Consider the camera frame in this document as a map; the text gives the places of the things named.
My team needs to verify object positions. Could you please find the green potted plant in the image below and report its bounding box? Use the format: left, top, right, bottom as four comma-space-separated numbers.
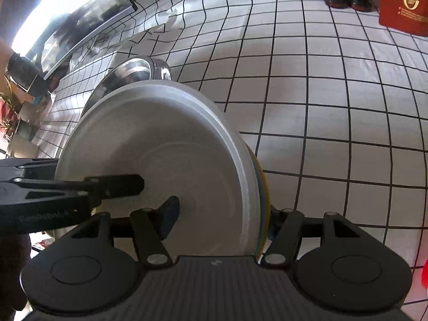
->
0, 91, 21, 143

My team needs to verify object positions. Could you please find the stainless steel bowl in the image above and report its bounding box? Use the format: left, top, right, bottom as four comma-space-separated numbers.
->
79, 55, 173, 116

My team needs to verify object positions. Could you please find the large plain white plate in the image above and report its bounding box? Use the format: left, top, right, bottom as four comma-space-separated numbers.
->
53, 82, 262, 259

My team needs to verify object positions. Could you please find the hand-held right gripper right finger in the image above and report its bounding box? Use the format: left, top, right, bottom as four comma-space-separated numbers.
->
260, 206, 358, 270

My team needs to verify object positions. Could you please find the red printed box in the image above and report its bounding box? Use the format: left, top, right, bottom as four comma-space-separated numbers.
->
378, 0, 428, 37

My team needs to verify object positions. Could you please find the dark round pot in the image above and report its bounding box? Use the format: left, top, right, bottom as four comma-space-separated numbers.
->
5, 53, 45, 97

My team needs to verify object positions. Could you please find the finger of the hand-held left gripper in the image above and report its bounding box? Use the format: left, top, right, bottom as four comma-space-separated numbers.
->
13, 173, 145, 208
0, 158, 59, 182

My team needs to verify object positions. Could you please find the white checked tablecloth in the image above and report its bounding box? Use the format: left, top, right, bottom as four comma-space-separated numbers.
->
32, 0, 428, 308

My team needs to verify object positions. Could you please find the black flat screen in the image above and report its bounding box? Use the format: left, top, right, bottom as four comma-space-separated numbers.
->
12, 0, 138, 81

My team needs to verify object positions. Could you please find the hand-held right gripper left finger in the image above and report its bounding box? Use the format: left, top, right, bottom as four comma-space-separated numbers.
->
71, 196, 180, 269

